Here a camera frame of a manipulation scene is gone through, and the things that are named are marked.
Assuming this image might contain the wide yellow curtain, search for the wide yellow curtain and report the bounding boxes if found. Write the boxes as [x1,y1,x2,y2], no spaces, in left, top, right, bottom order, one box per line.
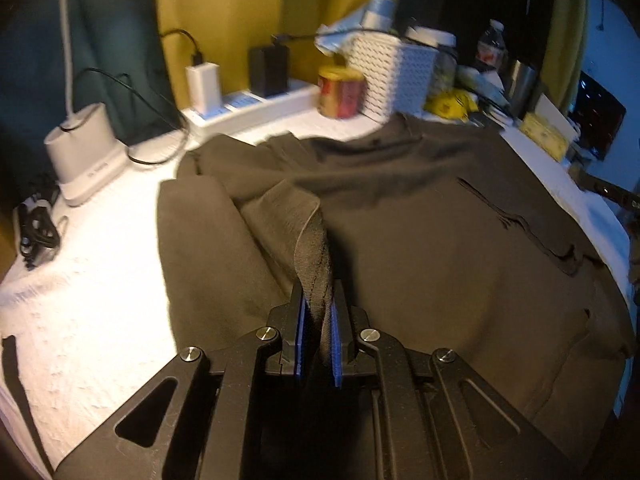
[155,0,411,106]

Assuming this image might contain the white tissue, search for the white tissue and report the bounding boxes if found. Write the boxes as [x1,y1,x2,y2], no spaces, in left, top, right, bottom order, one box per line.
[315,10,371,56]

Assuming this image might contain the black strap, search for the black strap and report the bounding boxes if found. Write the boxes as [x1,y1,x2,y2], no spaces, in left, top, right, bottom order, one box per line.
[0,335,53,480]

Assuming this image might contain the white charger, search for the white charger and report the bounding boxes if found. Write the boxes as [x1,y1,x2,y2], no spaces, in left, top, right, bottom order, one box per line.
[186,62,223,113]

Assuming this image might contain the black charger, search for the black charger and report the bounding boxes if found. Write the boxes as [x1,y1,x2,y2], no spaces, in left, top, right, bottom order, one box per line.
[249,44,291,98]

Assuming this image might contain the dark monitor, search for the dark monitor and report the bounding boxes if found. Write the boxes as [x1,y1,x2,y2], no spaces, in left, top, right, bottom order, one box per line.
[570,72,628,161]

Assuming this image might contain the red yellow can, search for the red yellow can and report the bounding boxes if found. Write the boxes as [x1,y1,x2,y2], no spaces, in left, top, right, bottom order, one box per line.
[318,65,367,120]

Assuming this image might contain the pale plastic packet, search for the pale plastic packet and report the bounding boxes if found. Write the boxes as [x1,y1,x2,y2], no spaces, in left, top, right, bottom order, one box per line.
[457,65,503,101]

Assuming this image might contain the dark brown shirt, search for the dark brown shirt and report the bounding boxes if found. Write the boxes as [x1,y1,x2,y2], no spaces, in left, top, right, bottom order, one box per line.
[157,112,636,431]

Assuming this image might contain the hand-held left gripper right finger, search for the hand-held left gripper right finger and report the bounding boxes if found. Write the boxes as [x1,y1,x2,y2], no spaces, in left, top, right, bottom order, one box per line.
[327,280,583,480]

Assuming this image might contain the clear water bottle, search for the clear water bottle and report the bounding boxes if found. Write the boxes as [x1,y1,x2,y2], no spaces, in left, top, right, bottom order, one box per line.
[475,19,508,76]

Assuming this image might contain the white perforated basket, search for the white perforated basket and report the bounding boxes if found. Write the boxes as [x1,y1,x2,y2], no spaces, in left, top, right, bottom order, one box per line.
[346,30,441,123]

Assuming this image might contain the steel cup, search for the steel cup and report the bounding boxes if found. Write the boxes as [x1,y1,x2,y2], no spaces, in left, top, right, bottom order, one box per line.
[502,59,541,106]

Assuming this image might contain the teal curtain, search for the teal curtain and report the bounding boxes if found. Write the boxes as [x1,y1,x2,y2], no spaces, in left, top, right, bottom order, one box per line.
[0,0,171,181]

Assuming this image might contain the yellow snack packet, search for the yellow snack packet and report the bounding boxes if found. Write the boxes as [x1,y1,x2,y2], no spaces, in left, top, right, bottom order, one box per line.
[425,89,481,121]

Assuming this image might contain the white power strip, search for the white power strip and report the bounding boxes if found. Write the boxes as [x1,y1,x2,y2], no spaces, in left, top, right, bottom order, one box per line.
[180,77,326,138]

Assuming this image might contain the narrow yellow curtain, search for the narrow yellow curtain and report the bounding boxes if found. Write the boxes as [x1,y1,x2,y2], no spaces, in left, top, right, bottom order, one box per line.
[540,0,591,106]

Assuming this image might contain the white desk lamp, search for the white desk lamp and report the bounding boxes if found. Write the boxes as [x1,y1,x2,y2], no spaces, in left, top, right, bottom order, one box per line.
[44,0,126,208]

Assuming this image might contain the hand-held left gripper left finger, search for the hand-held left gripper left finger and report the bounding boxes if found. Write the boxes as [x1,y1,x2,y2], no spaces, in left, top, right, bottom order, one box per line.
[54,280,313,480]

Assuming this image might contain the black cable bundle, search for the black cable bundle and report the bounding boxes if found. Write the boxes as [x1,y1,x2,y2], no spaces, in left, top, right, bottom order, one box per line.
[15,180,63,271]

